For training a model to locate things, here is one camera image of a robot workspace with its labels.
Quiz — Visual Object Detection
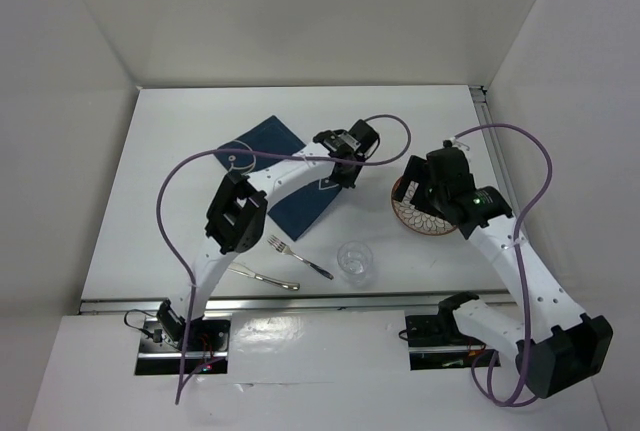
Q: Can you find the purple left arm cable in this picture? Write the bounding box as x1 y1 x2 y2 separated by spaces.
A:
156 114 412 405

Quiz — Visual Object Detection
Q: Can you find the silver fork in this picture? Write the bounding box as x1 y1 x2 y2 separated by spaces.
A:
267 235 334 280

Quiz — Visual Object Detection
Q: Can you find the patterned ceramic plate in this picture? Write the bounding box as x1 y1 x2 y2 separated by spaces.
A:
391 182 457 237

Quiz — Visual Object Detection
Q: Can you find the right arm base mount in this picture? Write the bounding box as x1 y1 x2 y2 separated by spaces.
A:
398 311 492 371

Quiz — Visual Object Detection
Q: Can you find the silver table knife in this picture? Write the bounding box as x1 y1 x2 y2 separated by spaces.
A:
228 263 300 291

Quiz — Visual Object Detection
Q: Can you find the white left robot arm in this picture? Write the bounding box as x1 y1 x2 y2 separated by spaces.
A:
157 120 379 350

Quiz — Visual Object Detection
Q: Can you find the clear drinking glass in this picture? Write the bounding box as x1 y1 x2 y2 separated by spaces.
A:
337 241 373 286

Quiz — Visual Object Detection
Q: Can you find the blue fish placemat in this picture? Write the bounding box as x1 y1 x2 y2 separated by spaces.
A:
214 115 351 243

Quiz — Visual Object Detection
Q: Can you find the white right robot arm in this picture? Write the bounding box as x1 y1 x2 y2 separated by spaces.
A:
392 146 613 399

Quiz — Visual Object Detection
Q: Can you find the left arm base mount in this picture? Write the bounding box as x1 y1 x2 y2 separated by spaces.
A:
124 300 232 376

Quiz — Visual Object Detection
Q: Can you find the front aluminium rail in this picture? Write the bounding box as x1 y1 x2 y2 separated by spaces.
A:
78 290 516 315

